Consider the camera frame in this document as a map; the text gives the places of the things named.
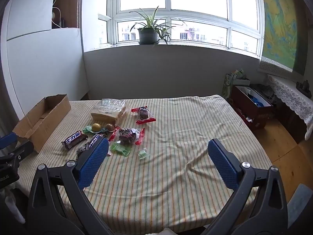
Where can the dark ornament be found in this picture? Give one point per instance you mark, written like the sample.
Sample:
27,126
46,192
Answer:
303,86

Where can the large brown chocolate bar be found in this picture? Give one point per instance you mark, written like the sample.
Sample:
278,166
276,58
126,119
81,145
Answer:
73,139

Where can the red-brown storage box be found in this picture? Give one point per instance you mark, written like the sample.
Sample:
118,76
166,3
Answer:
249,112

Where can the lace covered side table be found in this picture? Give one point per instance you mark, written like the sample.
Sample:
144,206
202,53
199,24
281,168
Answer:
291,95

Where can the dark wooden cabinet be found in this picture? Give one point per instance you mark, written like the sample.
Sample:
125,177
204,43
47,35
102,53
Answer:
288,121

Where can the wall map poster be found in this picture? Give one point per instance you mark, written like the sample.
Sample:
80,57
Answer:
278,24

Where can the clear bag of sliced bread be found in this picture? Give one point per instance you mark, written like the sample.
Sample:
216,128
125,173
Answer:
107,113

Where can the small green candy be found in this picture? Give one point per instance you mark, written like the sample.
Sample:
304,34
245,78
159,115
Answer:
143,154

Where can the white framed window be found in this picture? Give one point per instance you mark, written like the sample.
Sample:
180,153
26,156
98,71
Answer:
195,0

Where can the green snack packet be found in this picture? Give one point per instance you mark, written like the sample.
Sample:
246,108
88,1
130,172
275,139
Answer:
119,149
87,129

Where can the small yellow fruit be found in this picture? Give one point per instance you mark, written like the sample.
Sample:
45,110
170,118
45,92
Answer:
96,127

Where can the white wardrobe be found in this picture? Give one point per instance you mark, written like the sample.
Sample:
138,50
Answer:
49,66

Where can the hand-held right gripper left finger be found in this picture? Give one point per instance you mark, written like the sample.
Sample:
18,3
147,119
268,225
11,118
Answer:
94,161

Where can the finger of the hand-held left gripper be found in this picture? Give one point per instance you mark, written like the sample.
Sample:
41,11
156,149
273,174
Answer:
8,140
22,150

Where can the black patterned snack packet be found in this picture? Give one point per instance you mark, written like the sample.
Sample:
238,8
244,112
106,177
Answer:
82,149

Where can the grey cloth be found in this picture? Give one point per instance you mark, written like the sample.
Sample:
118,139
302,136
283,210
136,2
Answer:
300,203

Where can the brown cardboard box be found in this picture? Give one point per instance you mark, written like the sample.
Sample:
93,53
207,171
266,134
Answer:
36,124

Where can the green and white bag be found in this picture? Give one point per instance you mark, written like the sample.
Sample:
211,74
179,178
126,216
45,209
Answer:
228,85

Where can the brown kiwi fruit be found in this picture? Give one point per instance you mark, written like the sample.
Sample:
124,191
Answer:
110,127

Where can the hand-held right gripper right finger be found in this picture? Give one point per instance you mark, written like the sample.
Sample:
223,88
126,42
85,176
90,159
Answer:
223,166

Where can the small brown chocolate bar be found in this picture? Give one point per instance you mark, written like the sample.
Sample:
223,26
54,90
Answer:
94,140

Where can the red-edged chocolate cake packet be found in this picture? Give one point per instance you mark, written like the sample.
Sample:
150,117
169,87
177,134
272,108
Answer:
126,135
143,113

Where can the wooden shelf niche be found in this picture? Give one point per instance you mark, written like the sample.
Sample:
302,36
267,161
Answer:
68,5

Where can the potted spider plant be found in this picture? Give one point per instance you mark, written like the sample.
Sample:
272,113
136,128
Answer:
147,35

